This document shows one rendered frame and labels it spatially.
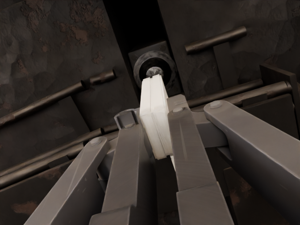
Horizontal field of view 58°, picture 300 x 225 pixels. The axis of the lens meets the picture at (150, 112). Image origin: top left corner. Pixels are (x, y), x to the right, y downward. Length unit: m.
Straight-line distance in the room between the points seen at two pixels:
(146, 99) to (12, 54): 0.25
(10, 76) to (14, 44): 0.04
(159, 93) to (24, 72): 0.24
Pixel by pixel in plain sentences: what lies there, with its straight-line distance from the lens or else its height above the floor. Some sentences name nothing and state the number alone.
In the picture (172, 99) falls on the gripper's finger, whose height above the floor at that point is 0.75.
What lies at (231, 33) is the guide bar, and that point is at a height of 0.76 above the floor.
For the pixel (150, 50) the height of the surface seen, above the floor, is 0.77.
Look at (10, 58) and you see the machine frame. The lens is 0.38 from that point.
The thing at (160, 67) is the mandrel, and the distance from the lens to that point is 0.35.
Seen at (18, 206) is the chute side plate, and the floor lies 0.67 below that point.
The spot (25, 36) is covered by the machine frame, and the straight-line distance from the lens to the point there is 0.37.
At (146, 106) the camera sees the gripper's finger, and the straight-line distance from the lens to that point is 0.15.
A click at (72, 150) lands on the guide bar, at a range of 0.28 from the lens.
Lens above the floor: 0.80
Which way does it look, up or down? 16 degrees down
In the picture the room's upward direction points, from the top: 19 degrees counter-clockwise
